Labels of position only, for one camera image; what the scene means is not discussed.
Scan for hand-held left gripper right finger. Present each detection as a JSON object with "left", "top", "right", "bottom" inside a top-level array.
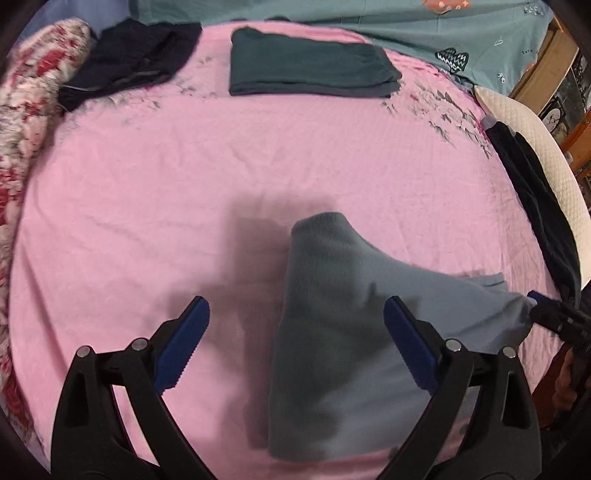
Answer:
[{"left": 383, "top": 295, "right": 542, "bottom": 480}]

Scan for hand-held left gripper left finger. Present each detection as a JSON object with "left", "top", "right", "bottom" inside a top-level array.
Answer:
[{"left": 50, "top": 295, "right": 211, "bottom": 480}]

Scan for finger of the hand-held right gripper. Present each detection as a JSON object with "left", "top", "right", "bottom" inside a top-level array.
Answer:
[{"left": 527, "top": 290, "right": 565, "bottom": 329}]

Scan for grey pants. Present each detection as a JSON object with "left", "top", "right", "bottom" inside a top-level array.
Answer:
[{"left": 267, "top": 211, "right": 536, "bottom": 463}]

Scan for dark navy fleece pants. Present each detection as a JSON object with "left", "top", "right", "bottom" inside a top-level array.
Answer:
[{"left": 482, "top": 117, "right": 583, "bottom": 303}]

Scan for folded navy pants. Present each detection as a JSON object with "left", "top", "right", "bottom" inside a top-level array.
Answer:
[{"left": 58, "top": 18, "right": 203, "bottom": 112}]

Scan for folded dark green pants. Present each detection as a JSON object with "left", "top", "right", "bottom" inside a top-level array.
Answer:
[{"left": 228, "top": 28, "right": 402, "bottom": 99}]

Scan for person's right hand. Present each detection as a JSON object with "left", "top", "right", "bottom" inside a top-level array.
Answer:
[{"left": 554, "top": 348, "right": 583, "bottom": 418}]

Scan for pink floral bedsheet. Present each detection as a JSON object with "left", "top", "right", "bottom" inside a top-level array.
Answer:
[{"left": 7, "top": 21, "right": 578, "bottom": 480}]

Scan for white quilted pillow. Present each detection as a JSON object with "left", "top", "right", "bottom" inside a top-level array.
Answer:
[{"left": 475, "top": 85, "right": 591, "bottom": 259}]

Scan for wooden display cabinet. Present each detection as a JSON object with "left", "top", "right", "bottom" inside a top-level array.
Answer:
[{"left": 508, "top": 25, "right": 591, "bottom": 185}]

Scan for red floral quilt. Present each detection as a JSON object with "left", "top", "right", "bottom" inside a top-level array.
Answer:
[{"left": 0, "top": 17, "right": 93, "bottom": 416}]

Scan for teal printed blanket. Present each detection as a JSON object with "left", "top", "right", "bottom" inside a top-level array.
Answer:
[{"left": 128, "top": 0, "right": 555, "bottom": 99}]

